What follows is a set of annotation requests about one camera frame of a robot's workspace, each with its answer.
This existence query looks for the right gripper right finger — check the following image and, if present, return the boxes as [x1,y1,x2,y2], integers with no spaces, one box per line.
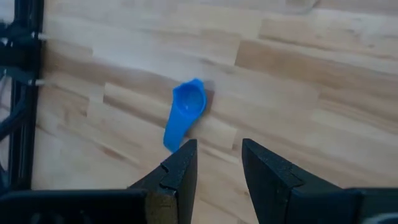
[242,139,312,224]

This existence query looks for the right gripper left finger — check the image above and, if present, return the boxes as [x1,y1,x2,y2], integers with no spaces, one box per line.
[129,139,198,224]

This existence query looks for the blue measuring cup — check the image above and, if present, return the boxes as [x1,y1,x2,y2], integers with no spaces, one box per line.
[163,77,208,153]

